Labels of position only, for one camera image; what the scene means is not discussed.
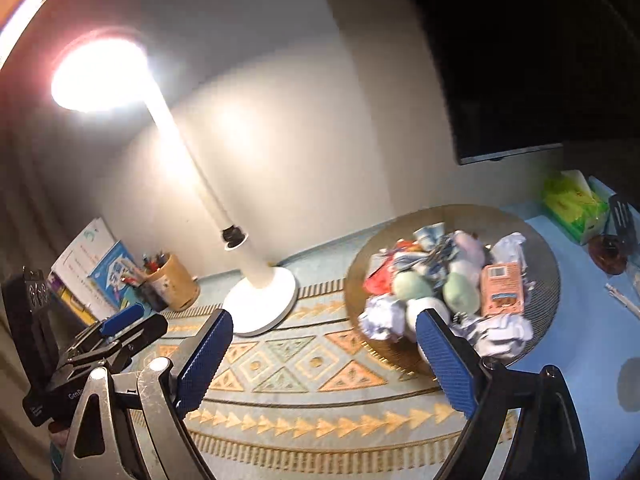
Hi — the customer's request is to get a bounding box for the large crumpled white paper ball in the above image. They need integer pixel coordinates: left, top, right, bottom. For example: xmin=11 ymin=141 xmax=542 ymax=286
xmin=469 ymin=309 xmax=534 ymax=359

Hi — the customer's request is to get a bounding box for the black mesh pen holder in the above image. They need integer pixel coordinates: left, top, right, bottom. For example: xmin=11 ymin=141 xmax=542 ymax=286
xmin=140 ymin=280 xmax=171 ymax=312

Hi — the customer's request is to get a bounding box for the small orange box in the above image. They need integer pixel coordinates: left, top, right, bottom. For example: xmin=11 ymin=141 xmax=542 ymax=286
xmin=480 ymin=261 xmax=527 ymax=317

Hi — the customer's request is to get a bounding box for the amber glass ashtray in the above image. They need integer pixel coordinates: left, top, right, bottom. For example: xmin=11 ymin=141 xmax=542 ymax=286
xmin=587 ymin=234 xmax=629 ymax=277

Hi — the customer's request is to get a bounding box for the black monitor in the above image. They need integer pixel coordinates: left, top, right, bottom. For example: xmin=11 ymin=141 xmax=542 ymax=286
xmin=395 ymin=0 xmax=640 ymax=167

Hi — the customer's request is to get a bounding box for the bunch of dark pens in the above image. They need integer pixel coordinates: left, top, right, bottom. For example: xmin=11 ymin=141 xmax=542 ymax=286
xmin=142 ymin=251 xmax=172 ymax=274

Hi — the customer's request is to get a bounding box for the green plush toy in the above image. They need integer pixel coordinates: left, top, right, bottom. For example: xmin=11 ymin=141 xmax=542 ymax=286
xmin=392 ymin=269 xmax=433 ymax=302
xmin=444 ymin=271 xmax=482 ymax=312

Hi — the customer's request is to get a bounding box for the white desk lamp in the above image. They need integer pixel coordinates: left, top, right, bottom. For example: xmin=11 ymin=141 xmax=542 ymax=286
xmin=50 ymin=29 xmax=299 ymax=337

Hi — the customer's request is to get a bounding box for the red snack packet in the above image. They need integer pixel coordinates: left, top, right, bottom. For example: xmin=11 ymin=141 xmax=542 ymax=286
xmin=364 ymin=254 xmax=402 ymax=297

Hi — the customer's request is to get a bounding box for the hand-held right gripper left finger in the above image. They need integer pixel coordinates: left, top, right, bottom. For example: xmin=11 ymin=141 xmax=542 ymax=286
xmin=59 ymin=307 xmax=236 ymax=480

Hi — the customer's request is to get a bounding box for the cardboard pen holder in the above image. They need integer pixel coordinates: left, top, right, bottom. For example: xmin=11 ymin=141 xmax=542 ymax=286
xmin=159 ymin=252 xmax=201 ymax=311

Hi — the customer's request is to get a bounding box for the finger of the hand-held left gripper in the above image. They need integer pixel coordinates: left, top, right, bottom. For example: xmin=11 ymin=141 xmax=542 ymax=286
xmin=59 ymin=313 xmax=170 ymax=377
xmin=74 ymin=303 xmax=147 ymax=357

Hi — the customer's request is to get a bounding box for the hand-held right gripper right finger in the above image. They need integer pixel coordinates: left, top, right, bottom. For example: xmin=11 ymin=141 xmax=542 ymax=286
xmin=415 ymin=307 xmax=591 ymax=480

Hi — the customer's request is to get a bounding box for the pink bunny plush toy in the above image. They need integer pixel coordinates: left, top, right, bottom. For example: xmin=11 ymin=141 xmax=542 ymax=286
xmin=457 ymin=231 xmax=487 ymax=263

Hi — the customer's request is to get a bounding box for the plaid fabric bow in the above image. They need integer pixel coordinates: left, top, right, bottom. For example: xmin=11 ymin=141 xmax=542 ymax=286
xmin=422 ymin=239 xmax=453 ymax=273

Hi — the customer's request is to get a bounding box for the blue cartoon cover workbook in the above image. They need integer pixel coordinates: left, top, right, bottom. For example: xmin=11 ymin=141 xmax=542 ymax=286
xmin=87 ymin=240 xmax=144 ymax=311

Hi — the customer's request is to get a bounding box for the blue patterned table mat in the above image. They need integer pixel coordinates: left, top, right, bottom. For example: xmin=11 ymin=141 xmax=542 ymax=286
xmin=115 ymin=195 xmax=640 ymax=480

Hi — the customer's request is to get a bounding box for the bunch of pencils and pens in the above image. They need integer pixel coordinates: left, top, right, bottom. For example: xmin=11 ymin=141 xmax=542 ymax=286
xmin=120 ymin=264 xmax=151 ymax=289

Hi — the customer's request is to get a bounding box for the black slotted spatula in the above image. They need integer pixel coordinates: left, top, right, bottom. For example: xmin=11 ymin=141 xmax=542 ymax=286
xmin=607 ymin=195 xmax=639 ymax=262

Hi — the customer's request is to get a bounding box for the white pen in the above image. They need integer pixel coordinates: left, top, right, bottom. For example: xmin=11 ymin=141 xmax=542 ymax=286
xmin=604 ymin=282 xmax=640 ymax=319

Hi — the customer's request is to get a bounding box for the purple yellow book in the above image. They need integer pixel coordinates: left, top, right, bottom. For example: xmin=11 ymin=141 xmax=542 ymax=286
xmin=50 ymin=270 xmax=102 ymax=327

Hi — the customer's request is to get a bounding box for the brown woven basket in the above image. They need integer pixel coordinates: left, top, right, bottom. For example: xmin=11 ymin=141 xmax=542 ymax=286
xmin=345 ymin=203 xmax=562 ymax=375

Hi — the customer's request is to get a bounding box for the stack of books and papers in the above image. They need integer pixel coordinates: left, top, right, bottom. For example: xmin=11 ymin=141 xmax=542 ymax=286
xmin=50 ymin=217 xmax=124 ymax=287

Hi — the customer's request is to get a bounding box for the green tissue pack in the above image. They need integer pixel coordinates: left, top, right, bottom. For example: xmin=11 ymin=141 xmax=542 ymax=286
xmin=542 ymin=170 xmax=611 ymax=246

